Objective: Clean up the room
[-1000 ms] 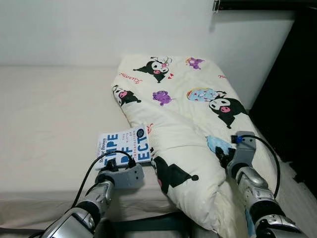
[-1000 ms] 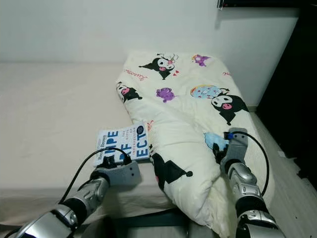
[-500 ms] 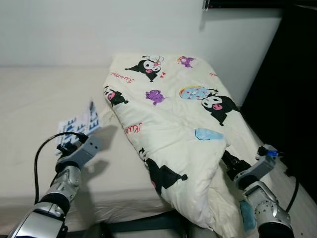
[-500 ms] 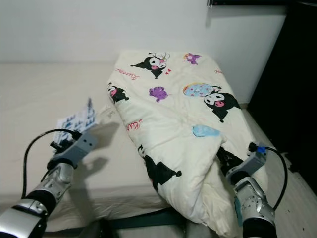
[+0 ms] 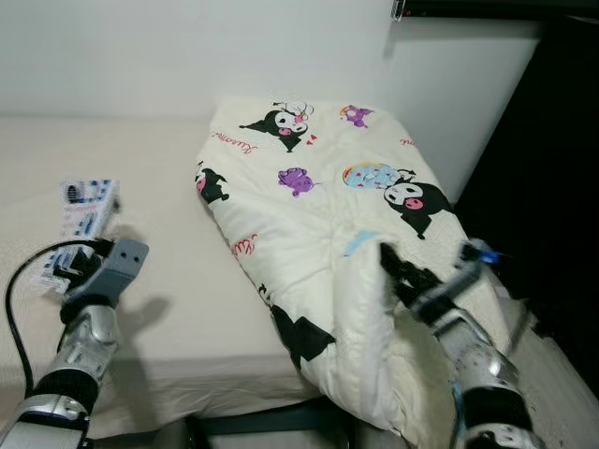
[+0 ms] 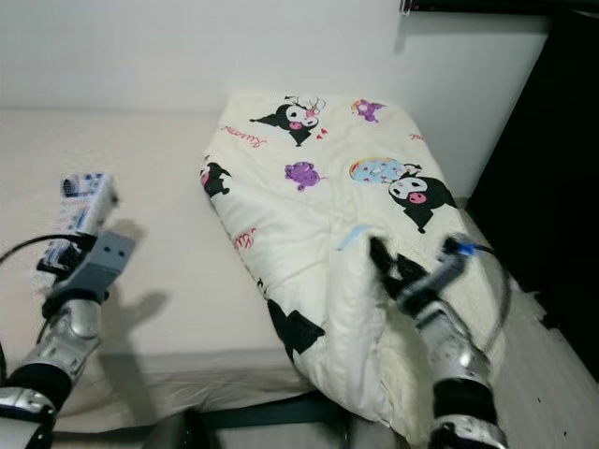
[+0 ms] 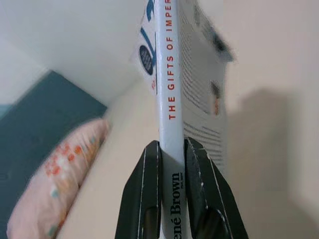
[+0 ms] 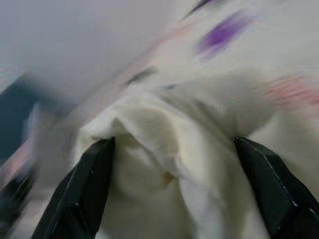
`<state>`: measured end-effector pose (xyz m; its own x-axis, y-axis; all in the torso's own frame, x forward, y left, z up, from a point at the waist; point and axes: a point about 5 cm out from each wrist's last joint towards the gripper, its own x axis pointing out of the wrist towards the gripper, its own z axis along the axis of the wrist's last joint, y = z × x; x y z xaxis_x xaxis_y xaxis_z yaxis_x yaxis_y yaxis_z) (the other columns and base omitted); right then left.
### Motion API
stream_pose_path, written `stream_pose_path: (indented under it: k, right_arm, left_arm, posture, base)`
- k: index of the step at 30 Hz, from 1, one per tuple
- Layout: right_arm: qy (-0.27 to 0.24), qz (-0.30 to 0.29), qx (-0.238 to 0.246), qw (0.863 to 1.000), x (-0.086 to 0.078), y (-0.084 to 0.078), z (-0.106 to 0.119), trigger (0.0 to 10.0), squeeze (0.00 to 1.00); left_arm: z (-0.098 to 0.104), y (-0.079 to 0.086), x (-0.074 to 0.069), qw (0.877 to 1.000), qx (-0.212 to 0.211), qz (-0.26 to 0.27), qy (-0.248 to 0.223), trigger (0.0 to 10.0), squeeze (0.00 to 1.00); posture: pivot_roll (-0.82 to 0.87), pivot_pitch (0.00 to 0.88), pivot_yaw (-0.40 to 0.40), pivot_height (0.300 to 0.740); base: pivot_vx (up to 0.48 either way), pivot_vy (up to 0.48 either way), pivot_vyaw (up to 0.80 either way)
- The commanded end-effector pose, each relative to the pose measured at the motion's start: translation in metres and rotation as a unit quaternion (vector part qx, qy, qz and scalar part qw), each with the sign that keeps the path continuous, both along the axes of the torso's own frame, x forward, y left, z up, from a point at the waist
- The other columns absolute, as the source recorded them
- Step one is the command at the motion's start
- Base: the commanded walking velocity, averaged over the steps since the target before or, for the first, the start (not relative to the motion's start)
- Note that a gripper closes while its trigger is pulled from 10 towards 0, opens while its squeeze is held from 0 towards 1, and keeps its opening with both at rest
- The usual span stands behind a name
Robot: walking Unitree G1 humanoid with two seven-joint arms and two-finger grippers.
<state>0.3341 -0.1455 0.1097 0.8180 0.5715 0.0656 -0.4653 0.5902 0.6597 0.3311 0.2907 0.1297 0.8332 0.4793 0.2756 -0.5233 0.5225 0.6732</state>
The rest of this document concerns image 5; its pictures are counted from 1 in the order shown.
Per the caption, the cream cartoon print quilt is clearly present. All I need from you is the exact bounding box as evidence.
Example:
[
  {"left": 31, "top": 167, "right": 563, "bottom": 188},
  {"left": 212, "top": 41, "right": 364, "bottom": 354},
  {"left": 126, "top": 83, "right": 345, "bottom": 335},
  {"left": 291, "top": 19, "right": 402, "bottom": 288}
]
[{"left": 194, "top": 94, "right": 527, "bottom": 449}]

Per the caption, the cream bed mattress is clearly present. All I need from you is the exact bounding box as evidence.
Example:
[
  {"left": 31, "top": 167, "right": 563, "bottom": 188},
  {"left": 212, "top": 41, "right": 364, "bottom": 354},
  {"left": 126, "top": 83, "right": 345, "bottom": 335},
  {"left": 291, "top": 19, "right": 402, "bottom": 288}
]
[{"left": 0, "top": 114, "right": 329, "bottom": 442}]

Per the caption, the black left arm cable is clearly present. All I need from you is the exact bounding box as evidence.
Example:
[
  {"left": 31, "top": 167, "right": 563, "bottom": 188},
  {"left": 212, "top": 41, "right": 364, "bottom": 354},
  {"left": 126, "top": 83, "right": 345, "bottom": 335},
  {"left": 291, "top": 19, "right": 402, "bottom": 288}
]
[{"left": 4, "top": 238, "right": 114, "bottom": 377}]

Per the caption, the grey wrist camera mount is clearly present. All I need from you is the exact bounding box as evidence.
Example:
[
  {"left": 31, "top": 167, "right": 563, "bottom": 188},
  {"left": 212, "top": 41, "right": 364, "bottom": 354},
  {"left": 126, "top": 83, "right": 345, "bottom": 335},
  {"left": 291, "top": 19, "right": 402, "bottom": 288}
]
[
  {"left": 420, "top": 251, "right": 494, "bottom": 321},
  {"left": 60, "top": 236, "right": 152, "bottom": 307}
]

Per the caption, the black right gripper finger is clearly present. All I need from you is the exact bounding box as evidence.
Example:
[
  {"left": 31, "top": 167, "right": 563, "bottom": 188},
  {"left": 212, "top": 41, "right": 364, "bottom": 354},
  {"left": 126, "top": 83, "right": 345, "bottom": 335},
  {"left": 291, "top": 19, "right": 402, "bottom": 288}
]
[
  {"left": 378, "top": 241, "right": 411, "bottom": 289},
  {"left": 391, "top": 245, "right": 428, "bottom": 282}
]

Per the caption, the white box with blue letters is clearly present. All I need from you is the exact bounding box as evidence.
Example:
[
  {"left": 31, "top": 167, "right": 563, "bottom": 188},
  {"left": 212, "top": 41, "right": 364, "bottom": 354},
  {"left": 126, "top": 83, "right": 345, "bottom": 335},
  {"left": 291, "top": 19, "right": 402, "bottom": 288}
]
[{"left": 37, "top": 177, "right": 124, "bottom": 292}]

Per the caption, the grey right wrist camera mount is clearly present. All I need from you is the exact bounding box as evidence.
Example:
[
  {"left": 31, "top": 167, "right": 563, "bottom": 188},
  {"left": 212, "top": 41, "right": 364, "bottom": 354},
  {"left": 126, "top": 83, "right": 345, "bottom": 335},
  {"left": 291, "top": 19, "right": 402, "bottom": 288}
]
[{"left": 420, "top": 251, "right": 494, "bottom": 321}]

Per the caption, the black wall shelf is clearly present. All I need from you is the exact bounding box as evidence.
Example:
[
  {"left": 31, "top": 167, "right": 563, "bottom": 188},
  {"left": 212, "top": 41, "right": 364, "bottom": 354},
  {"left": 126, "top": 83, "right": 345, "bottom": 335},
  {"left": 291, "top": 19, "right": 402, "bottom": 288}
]
[{"left": 390, "top": 0, "right": 599, "bottom": 22}]

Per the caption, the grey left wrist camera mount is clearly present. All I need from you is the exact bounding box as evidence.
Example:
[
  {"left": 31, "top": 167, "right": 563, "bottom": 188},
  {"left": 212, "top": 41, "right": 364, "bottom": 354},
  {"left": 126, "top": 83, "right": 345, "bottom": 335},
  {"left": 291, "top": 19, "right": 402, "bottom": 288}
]
[{"left": 60, "top": 236, "right": 152, "bottom": 307}]

